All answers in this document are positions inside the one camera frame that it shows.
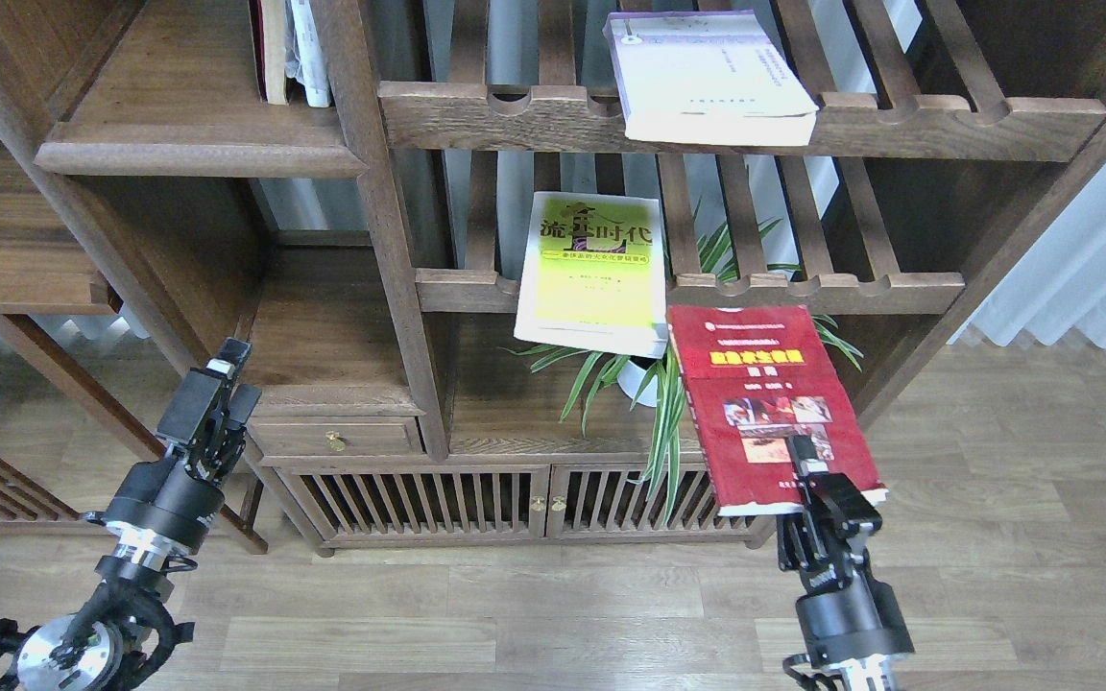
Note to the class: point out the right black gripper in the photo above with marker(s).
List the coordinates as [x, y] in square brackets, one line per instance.
[839, 624]

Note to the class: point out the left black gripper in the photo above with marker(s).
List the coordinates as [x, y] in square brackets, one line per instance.
[164, 508]

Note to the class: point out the red paperback book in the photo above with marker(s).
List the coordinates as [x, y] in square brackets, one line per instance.
[754, 377]

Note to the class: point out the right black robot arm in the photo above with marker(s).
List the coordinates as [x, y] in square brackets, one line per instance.
[871, 673]

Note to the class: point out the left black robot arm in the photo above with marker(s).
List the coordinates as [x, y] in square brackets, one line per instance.
[121, 636]

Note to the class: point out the brass drawer knob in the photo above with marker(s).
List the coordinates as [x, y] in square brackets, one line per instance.
[335, 441]

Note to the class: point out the spider plant leaves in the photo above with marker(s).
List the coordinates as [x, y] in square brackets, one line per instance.
[598, 370]

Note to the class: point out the dark wooden bookshelf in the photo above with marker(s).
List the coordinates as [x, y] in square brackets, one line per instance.
[359, 246]

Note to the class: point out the white plant pot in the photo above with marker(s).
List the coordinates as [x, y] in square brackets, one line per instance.
[645, 380]

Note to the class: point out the brass cabinet door knobs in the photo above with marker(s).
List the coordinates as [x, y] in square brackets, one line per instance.
[547, 504]

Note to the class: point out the yellow green book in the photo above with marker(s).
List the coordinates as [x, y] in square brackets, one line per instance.
[594, 274]

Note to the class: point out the white curtain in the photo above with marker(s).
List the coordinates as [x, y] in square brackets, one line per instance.
[1058, 287]

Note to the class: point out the upright tan book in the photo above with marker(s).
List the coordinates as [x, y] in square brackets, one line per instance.
[270, 34]

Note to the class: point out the white purple book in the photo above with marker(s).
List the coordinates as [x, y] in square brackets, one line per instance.
[706, 78]

